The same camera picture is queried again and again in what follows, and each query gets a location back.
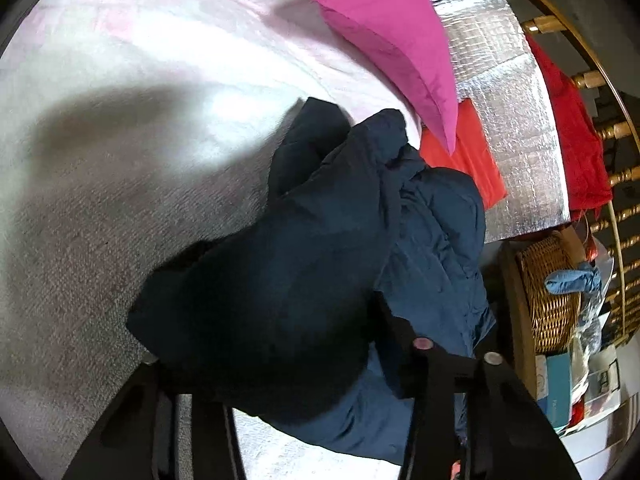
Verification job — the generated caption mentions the silver foil mat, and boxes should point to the silver foil mat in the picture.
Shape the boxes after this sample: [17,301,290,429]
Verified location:
[430,0,574,247]

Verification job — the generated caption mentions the red cloth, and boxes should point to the red cloth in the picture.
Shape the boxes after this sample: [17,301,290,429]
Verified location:
[525,35,614,212]

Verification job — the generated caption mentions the wooden spindle railing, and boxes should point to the wooden spindle railing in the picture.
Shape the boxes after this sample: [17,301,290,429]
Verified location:
[405,0,640,347]

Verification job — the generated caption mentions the blue cloth in basket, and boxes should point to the blue cloth in basket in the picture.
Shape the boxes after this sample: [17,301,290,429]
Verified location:
[545,265,604,297]

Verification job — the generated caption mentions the orange-red folded cloth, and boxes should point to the orange-red folded cloth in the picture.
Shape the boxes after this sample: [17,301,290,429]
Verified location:
[419,97,509,211]

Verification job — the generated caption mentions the wicker basket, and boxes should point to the wicker basket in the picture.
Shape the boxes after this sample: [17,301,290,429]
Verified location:
[515,232,587,356]

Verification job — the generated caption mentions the pale pink blanket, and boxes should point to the pale pink blanket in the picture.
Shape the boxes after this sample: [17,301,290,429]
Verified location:
[0,0,426,480]

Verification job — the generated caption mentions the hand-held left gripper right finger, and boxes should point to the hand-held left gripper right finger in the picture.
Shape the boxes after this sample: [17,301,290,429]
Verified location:
[375,292,583,480]

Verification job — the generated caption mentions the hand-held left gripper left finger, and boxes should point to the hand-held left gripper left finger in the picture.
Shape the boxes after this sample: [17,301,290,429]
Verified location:
[62,359,247,480]

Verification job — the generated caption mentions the teal box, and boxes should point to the teal box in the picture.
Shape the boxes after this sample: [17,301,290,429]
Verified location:
[544,352,574,428]

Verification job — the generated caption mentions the navy blue puffer jacket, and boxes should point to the navy blue puffer jacket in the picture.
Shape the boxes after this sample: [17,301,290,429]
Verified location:
[125,96,499,467]

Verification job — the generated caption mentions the clear plastic bag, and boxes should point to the clear plastic bag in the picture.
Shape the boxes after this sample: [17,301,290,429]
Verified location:
[570,280,609,363]

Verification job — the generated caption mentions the pink pillow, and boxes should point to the pink pillow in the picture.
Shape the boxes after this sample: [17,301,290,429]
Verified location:
[310,0,460,157]

